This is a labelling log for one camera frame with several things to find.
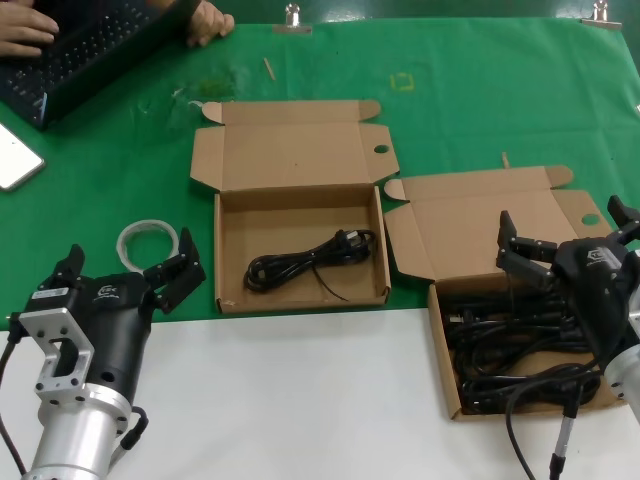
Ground person's right hand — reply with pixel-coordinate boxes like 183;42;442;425
0;3;62;59

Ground person's left hand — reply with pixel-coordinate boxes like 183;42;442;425
185;0;236;49

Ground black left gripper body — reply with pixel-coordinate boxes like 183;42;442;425
66;272;154;402

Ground open brown cardboard box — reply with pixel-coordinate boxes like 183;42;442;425
383;164;624;423
189;98;403;316

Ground green table cloth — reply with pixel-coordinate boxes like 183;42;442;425
0;17;640;333

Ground black power cable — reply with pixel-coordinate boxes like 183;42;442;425
244;228;378;304
456;349;604;417
439;282;594;362

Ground clear tape roll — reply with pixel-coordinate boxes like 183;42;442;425
115;217;180;272

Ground silver metal binder clip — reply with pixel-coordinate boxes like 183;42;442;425
272;2;314;36
580;0;624;29

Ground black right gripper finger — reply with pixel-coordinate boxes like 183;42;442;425
495;210;559;285
607;195;640;247

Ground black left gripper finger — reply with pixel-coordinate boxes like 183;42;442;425
141;227;208;316
39;243;87;292

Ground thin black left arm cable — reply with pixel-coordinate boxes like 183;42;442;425
0;310;27;477

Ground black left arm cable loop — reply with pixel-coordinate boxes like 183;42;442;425
115;404;151;467

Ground black laptop keyboard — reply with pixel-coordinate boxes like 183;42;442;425
0;0;202;133

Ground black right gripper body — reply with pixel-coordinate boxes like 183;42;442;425
551;238;634;362

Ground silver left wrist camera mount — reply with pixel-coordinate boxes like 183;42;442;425
18;286;97;404

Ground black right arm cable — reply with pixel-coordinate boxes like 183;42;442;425
503;359;604;480

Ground white smartphone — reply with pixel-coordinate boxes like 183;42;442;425
0;122;46;193

